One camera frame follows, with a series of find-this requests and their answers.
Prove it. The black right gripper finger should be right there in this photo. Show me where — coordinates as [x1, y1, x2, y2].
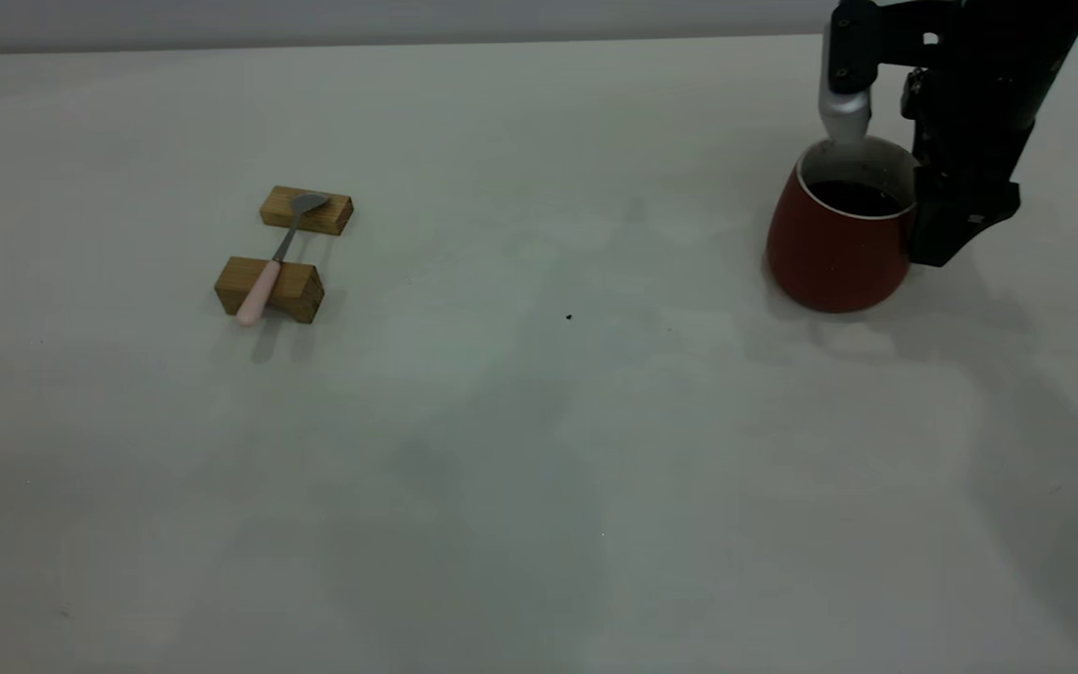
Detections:
[932, 180, 1023, 269]
[908, 172, 949, 267]

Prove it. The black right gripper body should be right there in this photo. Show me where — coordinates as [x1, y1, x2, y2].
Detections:
[902, 0, 1078, 185]

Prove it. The red ceramic mug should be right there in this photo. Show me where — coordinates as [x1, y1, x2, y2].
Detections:
[765, 137, 924, 315]

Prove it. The pink handled metal spoon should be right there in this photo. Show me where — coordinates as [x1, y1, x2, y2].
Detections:
[236, 192, 330, 328]

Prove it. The dark coffee liquid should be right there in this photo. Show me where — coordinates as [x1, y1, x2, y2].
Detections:
[808, 180, 905, 218]

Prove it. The flat wooden block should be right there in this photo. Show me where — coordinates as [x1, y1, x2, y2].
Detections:
[259, 185, 355, 237]

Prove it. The arched wooden block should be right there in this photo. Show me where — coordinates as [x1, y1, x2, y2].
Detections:
[213, 256, 326, 325]

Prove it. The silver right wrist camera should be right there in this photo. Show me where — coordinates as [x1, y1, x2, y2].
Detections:
[818, 0, 963, 148]

